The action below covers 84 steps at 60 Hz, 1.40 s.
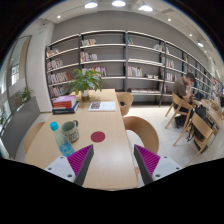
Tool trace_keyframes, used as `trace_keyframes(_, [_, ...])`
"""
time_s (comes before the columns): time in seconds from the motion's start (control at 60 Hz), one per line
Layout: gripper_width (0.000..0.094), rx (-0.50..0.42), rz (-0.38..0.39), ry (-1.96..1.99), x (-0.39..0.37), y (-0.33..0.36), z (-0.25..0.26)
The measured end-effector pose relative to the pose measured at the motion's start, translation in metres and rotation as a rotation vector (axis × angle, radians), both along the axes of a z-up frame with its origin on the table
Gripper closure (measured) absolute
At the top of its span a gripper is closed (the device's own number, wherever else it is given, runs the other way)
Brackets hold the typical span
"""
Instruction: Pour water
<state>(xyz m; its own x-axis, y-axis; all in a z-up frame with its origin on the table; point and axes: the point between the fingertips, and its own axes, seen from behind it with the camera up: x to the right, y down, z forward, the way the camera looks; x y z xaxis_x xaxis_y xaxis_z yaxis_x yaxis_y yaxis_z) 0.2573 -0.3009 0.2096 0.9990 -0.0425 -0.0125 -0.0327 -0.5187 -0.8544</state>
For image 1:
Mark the wooden chair far right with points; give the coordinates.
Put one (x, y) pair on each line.
(125, 100)

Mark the clear bottle with blue cap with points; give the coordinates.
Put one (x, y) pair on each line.
(64, 145)

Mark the stack of red and blue books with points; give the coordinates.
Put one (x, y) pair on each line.
(65, 105)

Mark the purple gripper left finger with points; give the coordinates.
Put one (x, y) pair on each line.
(79, 162)

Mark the green potted plant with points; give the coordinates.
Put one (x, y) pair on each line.
(85, 81)

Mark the large grey bookshelf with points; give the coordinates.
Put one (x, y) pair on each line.
(142, 64)

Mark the seated man in brown shirt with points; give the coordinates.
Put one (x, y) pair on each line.
(182, 88)

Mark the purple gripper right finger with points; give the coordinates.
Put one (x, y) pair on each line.
(147, 162)

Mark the wooden chair near right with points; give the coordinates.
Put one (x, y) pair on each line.
(144, 130)

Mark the wooden chair with black bag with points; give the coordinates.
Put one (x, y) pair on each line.
(198, 124)

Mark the small plant by window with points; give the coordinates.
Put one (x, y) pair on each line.
(25, 95)

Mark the wooden chair under man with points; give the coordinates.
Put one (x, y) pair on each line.
(178, 111)

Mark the round red coaster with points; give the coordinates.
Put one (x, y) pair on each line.
(98, 136)

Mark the white open booklet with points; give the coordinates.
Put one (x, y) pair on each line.
(102, 106)

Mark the patterned ceramic mug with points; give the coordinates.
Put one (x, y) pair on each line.
(70, 130)

